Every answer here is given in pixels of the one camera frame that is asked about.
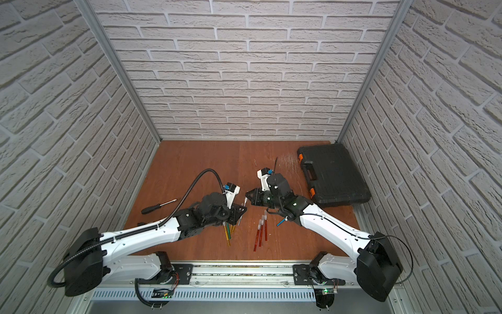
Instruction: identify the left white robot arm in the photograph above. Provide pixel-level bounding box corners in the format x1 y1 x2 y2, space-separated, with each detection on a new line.
47 192 247 296

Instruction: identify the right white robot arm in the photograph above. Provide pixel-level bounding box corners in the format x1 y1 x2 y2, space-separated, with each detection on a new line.
246 168 403 302

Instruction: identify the red carving knife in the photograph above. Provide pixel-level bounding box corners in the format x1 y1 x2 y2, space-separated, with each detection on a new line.
263 211 268 242
258 215 265 247
253 219 262 252

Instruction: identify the black plastic tool case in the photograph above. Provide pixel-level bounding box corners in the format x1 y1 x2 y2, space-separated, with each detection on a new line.
297 143 371 208

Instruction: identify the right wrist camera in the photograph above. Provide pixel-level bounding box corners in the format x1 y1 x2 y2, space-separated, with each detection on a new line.
257 167 274 191

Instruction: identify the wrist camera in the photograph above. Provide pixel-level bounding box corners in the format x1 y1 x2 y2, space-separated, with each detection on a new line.
257 167 274 191
224 183 240 209

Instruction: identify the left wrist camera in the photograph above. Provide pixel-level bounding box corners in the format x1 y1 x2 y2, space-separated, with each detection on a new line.
224 183 240 209

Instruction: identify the black handled screwdriver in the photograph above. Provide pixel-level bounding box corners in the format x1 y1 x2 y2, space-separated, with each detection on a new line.
141 199 177 215

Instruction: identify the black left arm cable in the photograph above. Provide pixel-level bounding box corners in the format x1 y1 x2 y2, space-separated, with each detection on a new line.
46 168 225 288

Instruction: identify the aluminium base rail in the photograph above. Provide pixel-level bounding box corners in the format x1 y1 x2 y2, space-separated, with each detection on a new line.
70 260 405 314

